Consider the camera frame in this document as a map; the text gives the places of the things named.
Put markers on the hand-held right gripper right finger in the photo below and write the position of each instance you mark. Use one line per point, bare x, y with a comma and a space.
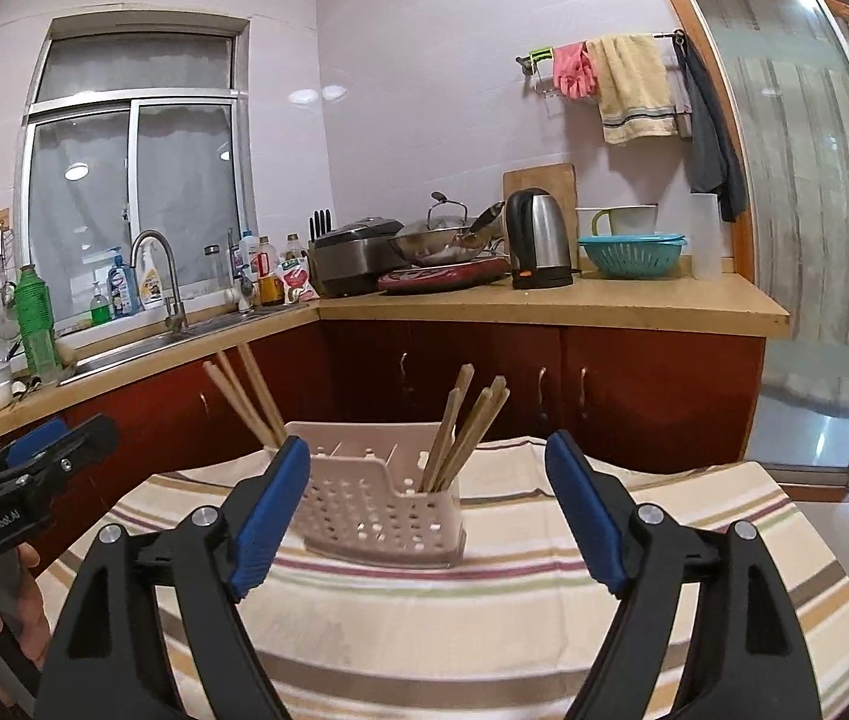
589, 517

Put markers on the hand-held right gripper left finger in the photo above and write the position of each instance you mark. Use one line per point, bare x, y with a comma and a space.
270, 525

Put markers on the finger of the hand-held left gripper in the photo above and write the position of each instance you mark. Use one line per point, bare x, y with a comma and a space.
90, 439
38, 439

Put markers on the pink perforated chopstick holder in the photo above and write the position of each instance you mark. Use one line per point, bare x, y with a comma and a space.
372, 517

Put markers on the bunch of wooden chopsticks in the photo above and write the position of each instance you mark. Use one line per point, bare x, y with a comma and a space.
478, 420

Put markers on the stainless steel sink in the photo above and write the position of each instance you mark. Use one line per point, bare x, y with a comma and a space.
132, 345

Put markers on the green thermos flask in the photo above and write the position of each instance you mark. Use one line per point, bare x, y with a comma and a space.
36, 322

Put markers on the hanging mesh skimmer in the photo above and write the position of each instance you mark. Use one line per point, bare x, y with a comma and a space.
4, 315

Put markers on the green soap pump bottle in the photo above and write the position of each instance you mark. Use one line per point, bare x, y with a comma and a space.
100, 307

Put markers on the blue dish soap bottle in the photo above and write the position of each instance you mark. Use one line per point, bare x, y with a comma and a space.
123, 285

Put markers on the white spray bottle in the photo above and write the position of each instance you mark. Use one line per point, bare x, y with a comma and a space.
151, 283

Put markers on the steel kitchen faucet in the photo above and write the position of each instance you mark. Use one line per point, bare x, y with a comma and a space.
173, 292

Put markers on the striped tablecloth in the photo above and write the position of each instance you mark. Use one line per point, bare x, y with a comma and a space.
432, 615

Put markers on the glass jar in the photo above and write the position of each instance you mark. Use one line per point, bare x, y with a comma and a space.
213, 270

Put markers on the beige kitchen countertop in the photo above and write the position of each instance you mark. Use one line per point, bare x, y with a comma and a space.
544, 307

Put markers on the oil bottle with red label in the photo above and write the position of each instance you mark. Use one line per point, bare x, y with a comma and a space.
270, 277

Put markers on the white plastic bottle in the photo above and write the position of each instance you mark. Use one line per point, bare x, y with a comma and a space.
249, 251

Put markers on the teal plastic colander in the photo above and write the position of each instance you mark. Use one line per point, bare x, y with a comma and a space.
630, 255

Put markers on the silver rice cooker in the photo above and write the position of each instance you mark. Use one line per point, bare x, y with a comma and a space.
353, 262

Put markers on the dark-capped sauce bottle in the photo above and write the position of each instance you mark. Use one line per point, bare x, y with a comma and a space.
294, 247

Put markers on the steel electric kettle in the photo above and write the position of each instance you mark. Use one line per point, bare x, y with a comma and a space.
540, 240

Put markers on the red induction cooker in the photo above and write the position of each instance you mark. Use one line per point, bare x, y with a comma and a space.
439, 276

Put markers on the translucent plastic container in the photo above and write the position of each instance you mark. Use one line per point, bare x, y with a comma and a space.
705, 240

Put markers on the knife block with knives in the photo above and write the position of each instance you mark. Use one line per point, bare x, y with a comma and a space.
319, 225

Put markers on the steel wok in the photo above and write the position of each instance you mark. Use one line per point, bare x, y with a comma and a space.
432, 244

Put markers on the glass wok lid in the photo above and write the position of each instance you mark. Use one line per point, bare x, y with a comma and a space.
447, 216

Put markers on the wooden cutting board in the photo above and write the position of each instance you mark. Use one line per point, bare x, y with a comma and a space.
563, 180

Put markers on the frosted sliding glass door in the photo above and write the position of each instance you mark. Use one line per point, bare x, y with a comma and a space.
792, 202

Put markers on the grey hanging cloth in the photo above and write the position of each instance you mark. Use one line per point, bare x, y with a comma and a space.
705, 142

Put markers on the yellow towel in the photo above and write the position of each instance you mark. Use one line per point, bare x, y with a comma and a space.
630, 86

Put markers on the pink rubber gloves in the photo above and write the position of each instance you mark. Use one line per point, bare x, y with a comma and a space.
574, 71

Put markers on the green clip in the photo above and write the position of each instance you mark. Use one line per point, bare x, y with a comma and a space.
540, 55

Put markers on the aluminium frame window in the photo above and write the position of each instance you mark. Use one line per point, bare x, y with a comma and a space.
94, 165

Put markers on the metal towel rail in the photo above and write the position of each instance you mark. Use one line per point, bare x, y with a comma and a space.
537, 79

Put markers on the wooden door frame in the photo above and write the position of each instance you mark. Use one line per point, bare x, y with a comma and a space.
687, 7

